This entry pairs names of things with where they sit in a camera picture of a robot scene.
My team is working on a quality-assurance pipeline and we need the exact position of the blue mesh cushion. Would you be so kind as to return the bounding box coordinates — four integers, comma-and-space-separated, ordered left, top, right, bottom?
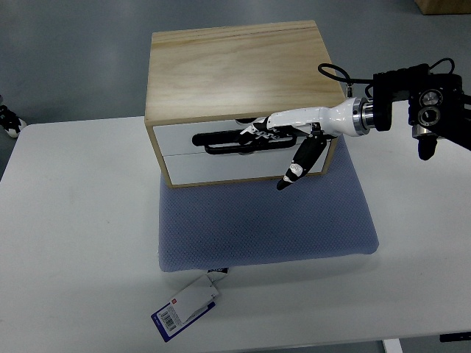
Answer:
158, 140, 379, 272

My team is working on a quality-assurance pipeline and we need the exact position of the white drawer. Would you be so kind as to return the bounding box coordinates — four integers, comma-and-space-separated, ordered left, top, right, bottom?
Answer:
153, 117, 321, 155
162, 140, 332, 185

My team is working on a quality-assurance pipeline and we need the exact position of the black table bracket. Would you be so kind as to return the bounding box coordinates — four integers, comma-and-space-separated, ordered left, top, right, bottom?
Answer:
439, 332, 471, 343

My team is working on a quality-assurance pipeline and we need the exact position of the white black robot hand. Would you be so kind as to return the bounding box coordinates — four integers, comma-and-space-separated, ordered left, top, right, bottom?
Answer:
237, 98, 375, 190

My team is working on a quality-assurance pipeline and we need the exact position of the white table leg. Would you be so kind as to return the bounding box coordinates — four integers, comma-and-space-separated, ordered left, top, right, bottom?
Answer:
382, 338, 403, 353

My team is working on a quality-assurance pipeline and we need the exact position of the wooden drawer cabinet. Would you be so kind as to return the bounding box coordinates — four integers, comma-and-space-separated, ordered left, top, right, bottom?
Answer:
144, 21, 344, 188

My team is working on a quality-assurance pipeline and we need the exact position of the cardboard box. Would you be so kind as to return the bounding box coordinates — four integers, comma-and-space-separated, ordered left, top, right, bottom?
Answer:
414, 0, 471, 15

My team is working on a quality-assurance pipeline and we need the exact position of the white blue product tag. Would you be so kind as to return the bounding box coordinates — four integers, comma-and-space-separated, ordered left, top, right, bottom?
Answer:
151, 268, 229, 343

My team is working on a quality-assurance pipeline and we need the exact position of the black drawer handle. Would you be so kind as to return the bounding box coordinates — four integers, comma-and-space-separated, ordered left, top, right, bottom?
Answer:
192, 124, 308, 155

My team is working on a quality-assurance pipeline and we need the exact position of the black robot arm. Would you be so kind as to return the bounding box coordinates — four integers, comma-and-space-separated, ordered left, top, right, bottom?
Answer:
318, 57, 470, 160

